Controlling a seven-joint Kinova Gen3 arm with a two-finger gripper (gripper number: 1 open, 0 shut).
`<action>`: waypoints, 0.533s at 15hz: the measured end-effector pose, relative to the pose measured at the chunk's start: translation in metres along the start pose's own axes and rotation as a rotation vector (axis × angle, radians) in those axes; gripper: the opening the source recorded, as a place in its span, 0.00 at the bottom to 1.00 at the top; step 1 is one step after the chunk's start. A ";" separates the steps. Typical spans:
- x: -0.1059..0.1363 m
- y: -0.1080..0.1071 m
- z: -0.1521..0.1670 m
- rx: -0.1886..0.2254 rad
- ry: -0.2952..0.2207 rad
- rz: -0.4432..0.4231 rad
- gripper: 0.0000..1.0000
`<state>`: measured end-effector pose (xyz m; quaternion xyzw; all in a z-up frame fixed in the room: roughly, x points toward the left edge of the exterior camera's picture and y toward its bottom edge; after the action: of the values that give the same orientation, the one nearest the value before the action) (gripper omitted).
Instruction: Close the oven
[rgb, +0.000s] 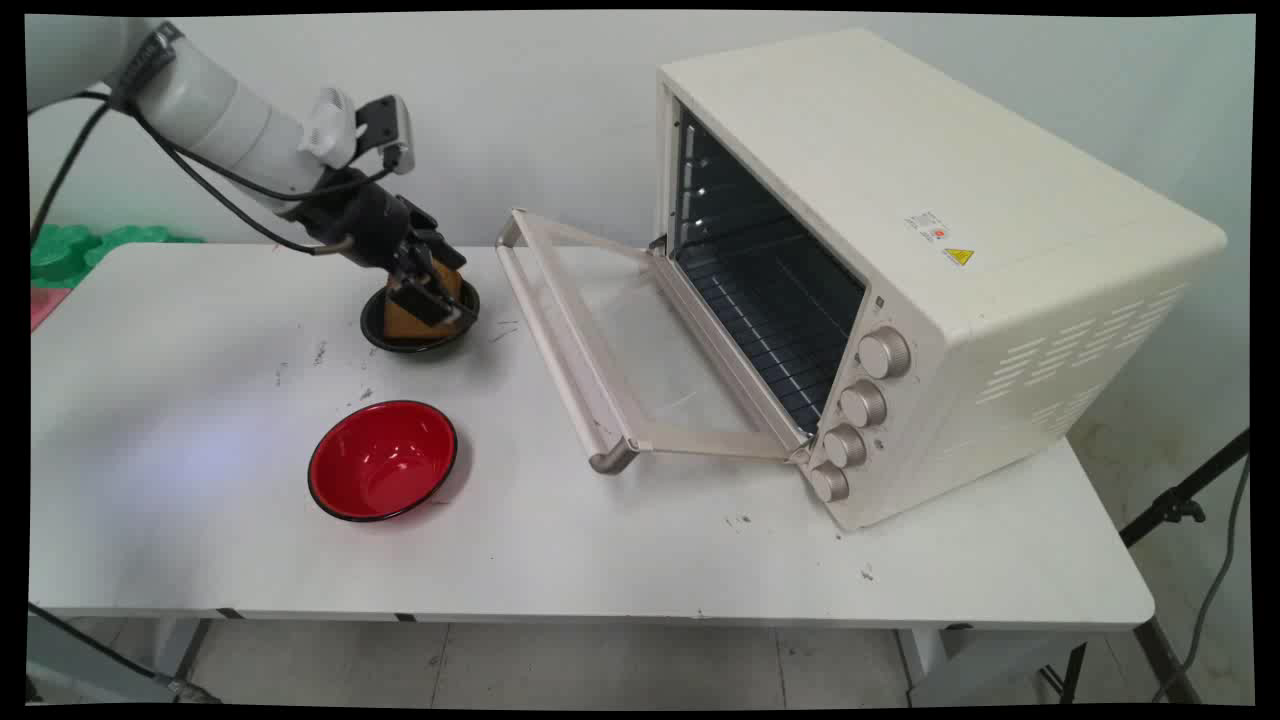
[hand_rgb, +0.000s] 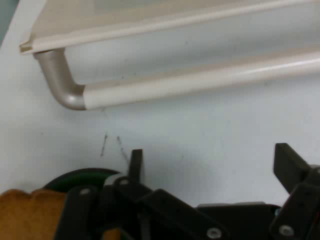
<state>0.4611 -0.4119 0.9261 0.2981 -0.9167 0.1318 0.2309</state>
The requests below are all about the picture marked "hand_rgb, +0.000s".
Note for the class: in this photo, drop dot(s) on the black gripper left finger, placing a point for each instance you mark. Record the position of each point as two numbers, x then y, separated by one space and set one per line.
140 205

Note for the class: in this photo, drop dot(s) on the orange-brown bread piece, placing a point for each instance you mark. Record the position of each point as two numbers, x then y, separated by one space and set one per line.
27 215

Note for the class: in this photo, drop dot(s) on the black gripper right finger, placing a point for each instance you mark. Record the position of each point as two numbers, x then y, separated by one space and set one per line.
292 170

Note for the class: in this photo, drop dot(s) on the dark green round plate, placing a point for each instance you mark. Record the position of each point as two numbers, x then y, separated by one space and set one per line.
82 178

